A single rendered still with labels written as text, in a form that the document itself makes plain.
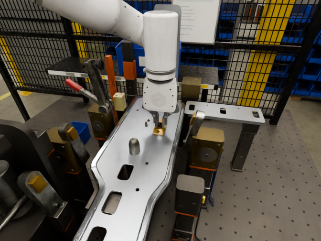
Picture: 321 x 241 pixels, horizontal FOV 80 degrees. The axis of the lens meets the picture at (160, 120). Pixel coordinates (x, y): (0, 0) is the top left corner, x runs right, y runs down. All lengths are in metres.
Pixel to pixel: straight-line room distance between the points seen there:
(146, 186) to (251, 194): 0.53
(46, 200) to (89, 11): 0.39
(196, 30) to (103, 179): 0.82
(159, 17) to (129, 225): 0.45
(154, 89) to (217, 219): 0.53
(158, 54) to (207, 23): 0.60
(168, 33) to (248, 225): 0.69
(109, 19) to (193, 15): 0.66
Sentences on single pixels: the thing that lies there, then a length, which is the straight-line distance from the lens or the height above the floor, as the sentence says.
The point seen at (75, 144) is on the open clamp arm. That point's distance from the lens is 0.57.
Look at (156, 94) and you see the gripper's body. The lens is 0.56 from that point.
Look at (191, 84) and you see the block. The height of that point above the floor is 1.06.
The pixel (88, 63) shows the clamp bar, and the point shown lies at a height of 1.21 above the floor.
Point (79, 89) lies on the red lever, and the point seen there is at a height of 1.12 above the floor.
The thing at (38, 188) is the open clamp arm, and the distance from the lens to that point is 0.47.
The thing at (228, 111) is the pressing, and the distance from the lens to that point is 0.78.
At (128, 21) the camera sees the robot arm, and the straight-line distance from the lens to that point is 0.57.
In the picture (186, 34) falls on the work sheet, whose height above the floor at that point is 1.19.
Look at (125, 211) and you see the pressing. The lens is 0.47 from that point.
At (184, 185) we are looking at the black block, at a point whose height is 0.99.
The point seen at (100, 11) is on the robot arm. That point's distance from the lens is 0.45.
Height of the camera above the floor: 1.40
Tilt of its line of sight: 36 degrees down
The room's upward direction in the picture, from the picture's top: straight up
